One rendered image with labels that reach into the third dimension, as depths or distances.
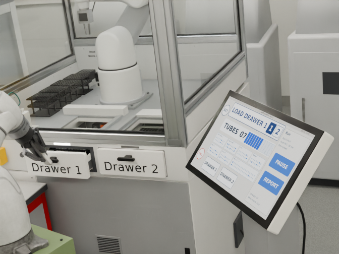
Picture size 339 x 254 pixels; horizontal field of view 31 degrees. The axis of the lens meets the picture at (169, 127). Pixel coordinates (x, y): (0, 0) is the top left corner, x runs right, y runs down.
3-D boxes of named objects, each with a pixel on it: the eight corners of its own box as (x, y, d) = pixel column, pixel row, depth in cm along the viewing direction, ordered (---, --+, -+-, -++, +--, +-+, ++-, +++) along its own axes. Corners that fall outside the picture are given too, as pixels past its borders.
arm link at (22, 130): (27, 111, 222) (35, 120, 227) (6, 111, 226) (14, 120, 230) (17, 132, 218) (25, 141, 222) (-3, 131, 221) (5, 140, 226)
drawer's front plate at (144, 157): (165, 178, 238) (162, 152, 234) (100, 174, 249) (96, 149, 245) (167, 176, 239) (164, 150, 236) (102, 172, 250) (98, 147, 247)
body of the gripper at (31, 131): (24, 139, 222) (36, 153, 230) (32, 120, 227) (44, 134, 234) (7, 139, 225) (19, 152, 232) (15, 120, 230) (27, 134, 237)
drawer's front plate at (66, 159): (88, 179, 245) (84, 153, 241) (28, 175, 256) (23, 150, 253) (90, 177, 247) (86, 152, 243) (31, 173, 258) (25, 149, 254)
